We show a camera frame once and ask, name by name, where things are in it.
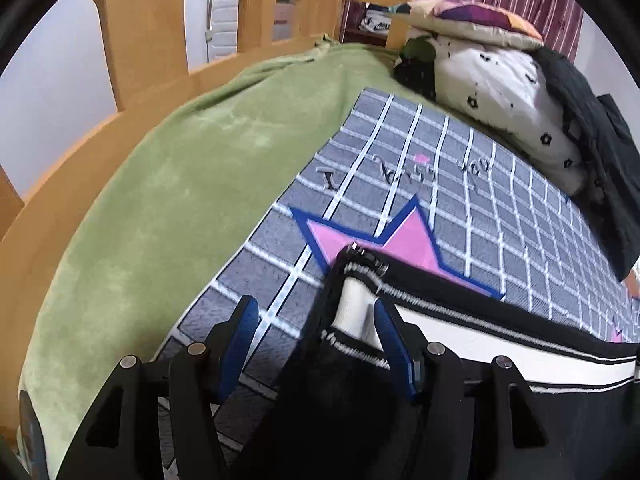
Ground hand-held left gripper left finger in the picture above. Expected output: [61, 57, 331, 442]
[57, 295, 259, 480]

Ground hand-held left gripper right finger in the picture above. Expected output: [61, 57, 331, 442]
[372, 297, 576, 480]

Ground black pants with white stripe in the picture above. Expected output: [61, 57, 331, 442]
[235, 244, 640, 480]

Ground green fleece blanket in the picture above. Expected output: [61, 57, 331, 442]
[17, 40, 411, 461]

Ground grey checked blanket pink star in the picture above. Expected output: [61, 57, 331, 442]
[155, 87, 640, 480]

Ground white floral quilt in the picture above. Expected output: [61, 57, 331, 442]
[394, 34, 591, 197]

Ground black jacket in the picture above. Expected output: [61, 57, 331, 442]
[532, 47, 640, 282]

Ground white slatted shutter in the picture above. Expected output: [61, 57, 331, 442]
[185, 0, 248, 64]

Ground black white printed cloth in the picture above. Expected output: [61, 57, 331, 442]
[359, 6, 395, 35]

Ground colourful patterned pillow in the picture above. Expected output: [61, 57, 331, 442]
[367, 0, 546, 52]

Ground wooden bed frame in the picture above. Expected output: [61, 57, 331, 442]
[0, 0, 421, 441]

